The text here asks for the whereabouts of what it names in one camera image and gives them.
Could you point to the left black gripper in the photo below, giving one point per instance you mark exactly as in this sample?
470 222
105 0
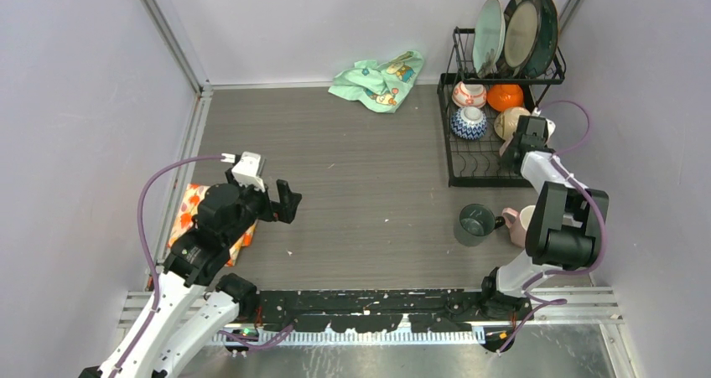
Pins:
286 208

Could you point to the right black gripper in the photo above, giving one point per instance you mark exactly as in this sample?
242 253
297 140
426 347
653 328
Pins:
505 156

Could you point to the white ceramic bowl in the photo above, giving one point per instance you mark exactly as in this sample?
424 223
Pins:
506 122

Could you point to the white bowl orange outside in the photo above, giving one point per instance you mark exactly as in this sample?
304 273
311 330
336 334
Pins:
504 96

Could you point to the orange coral pattern bowl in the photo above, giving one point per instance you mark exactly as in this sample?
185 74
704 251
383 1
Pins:
465 95

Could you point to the pale pink mug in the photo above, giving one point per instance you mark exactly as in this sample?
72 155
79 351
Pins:
517 222

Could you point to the dark blue floral plate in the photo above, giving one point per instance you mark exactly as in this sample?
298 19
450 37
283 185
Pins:
547 41

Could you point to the dark green mug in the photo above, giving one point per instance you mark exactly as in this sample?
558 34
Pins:
475 223

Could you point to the black rimmed cream plate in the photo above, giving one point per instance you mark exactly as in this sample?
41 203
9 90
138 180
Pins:
523 23

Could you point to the mint green flower plate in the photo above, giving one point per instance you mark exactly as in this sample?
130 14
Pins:
490 31

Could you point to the pink glass mug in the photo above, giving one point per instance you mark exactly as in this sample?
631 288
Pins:
506 149

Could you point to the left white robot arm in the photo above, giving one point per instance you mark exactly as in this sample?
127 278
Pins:
161 341

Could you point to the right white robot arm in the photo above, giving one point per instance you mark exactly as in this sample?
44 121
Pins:
566 234

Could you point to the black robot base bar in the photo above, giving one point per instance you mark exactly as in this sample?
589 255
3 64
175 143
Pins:
371 311

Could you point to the orange floral cloth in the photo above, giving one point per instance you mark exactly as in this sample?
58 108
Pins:
188 207

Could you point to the mint green cartoon cloth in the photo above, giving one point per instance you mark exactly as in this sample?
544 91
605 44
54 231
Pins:
381 88

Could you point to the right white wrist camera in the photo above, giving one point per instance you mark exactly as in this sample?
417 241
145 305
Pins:
550 128

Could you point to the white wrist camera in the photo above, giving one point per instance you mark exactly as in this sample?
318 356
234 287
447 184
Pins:
245 170
550 128

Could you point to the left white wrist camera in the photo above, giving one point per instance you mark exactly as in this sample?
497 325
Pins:
245 170

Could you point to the black wire dish rack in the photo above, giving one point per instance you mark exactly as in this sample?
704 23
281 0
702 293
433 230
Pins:
477 163

